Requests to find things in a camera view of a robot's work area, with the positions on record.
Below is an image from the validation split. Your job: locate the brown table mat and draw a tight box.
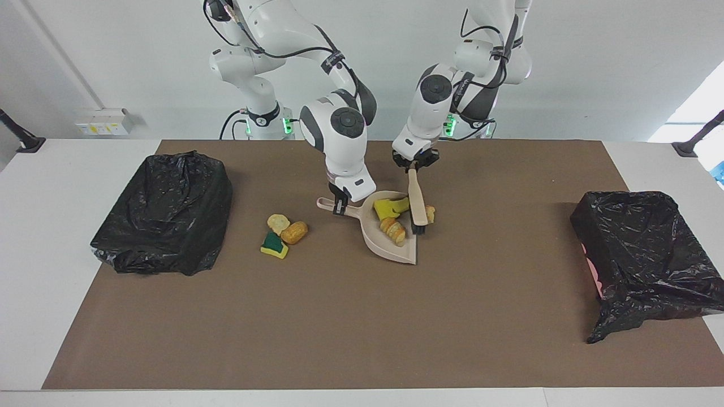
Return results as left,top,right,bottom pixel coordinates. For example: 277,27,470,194
42,139,724,390

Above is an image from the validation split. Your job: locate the green and yellow sponge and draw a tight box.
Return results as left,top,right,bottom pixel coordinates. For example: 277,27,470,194
260,230,290,260

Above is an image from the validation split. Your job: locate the pale bread chunk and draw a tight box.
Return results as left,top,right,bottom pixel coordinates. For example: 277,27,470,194
266,213,291,237

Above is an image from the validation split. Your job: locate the large yellow sponge piece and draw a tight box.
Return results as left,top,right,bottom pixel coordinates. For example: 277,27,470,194
373,198,400,222

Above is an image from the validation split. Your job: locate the beige brush with black bristles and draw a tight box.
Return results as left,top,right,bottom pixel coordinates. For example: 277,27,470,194
407,168,429,236

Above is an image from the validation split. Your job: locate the black camera stand foot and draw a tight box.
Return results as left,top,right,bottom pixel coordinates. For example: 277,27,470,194
671,110,724,158
0,108,46,154

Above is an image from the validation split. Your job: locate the white wall socket box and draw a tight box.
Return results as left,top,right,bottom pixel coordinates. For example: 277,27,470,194
74,108,134,137

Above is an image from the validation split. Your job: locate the large striped croissant piece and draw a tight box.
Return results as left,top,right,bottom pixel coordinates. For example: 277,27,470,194
380,217,407,247

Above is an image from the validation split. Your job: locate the pink bin with black bag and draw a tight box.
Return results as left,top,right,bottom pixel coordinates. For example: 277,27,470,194
570,190,724,345

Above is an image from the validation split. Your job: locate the brown round bread roll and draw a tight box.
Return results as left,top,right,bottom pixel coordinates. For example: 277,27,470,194
281,220,309,245

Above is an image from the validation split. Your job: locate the beige plastic dustpan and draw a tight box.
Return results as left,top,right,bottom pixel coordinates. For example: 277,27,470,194
316,190,419,266

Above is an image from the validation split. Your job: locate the black base cable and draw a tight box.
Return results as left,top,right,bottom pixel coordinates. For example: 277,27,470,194
219,109,246,141

